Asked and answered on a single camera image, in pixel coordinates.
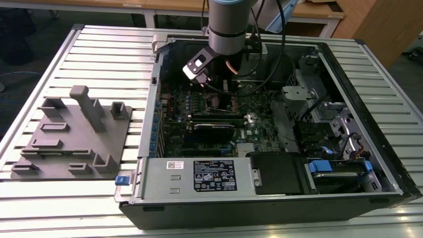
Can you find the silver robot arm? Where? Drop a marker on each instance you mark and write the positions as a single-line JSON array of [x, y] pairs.
[[228, 22]]

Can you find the CPU socket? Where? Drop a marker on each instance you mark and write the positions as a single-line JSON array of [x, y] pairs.
[[213, 101]]

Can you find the grey case stop block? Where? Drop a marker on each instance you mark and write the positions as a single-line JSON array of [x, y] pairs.
[[204, 31], [160, 41]]

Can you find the black graphics card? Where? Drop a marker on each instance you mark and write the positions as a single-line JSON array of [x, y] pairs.
[[212, 132]]

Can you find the green motherboard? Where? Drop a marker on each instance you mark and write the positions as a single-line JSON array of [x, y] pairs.
[[257, 129]]

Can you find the metal drive cage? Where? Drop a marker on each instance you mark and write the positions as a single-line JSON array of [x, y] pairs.
[[318, 85]]

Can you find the silver finned heatsink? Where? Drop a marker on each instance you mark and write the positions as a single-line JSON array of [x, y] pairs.
[[246, 147]]

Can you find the wooden desk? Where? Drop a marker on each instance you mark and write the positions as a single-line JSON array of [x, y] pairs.
[[316, 15]]

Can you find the black plastic shroud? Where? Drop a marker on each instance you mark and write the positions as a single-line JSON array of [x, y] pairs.
[[277, 173]]

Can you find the hard disk in blue carrier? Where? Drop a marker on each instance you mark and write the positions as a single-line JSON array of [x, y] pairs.
[[318, 165]]

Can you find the grey power supply unit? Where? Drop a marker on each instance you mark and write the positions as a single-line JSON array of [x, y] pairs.
[[158, 183]]

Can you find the wooden cabinet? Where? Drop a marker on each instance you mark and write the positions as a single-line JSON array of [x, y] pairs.
[[378, 29]]

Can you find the grey parts rack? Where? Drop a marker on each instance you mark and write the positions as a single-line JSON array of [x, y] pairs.
[[76, 148]]

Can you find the black PC case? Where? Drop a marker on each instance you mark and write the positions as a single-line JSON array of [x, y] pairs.
[[230, 218]]

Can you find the dark office chair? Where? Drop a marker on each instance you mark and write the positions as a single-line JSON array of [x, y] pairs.
[[16, 37]]

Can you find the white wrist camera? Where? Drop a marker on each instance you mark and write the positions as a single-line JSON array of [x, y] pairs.
[[196, 64]]

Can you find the silver metal bracket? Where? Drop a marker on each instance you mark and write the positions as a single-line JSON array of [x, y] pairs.
[[294, 96]]

